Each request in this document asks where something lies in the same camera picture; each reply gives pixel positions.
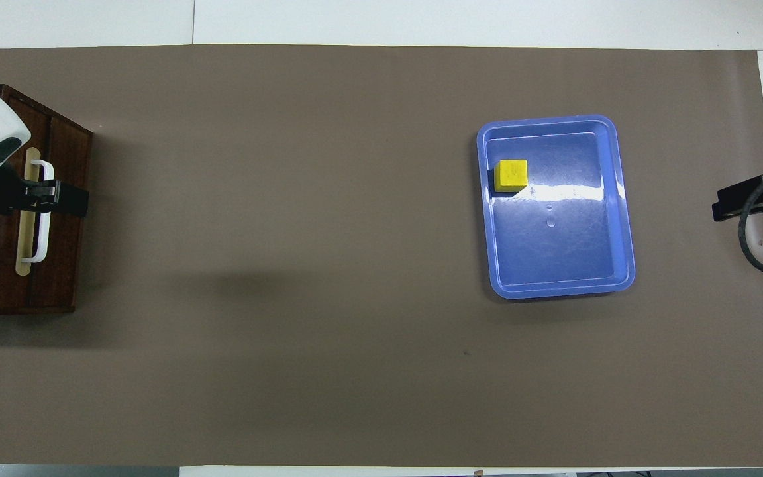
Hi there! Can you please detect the brown table mat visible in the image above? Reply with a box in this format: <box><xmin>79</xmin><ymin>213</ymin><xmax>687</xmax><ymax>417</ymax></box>
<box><xmin>0</xmin><ymin>44</ymin><xmax>763</xmax><ymax>468</ymax></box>

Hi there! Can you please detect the blue plastic tray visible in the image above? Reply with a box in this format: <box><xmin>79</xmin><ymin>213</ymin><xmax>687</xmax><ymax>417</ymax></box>
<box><xmin>476</xmin><ymin>115</ymin><xmax>636</xmax><ymax>300</ymax></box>

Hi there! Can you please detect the yellow cube block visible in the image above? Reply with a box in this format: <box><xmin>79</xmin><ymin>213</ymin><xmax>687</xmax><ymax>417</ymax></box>
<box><xmin>493</xmin><ymin>159</ymin><xmax>529</xmax><ymax>193</ymax></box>

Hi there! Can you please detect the dark wooden cabinet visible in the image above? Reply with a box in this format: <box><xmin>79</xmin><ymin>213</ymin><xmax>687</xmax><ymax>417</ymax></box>
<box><xmin>0</xmin><ymin>84</ymin><xmax>93</xmax><ymax>316</ymax></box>

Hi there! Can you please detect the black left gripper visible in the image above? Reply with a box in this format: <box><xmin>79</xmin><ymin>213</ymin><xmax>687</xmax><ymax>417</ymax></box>
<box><xmin>0</xmin><ymin>166</ymin><xmax>89</xmax><ymax>219</ymax></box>

